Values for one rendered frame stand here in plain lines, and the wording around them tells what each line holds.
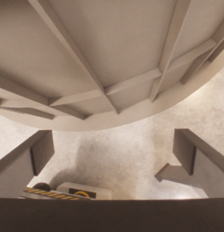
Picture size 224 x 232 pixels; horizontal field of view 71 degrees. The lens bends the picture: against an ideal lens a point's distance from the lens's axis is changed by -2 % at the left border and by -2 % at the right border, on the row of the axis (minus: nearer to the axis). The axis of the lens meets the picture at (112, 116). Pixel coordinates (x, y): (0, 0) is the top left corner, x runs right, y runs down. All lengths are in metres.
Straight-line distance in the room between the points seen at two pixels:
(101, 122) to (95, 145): 0.13
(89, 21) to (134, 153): 0.73
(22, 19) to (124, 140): 0.74
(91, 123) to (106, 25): 0.67
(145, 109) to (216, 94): 0.39
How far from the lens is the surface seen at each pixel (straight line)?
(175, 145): 0.17
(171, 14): 0.35
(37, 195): 0.70
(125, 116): 0.87
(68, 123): 0.95
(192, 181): 0.59
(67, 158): 0.97
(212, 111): 0.98
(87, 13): 0.27
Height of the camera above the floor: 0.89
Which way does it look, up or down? 78 degrees down
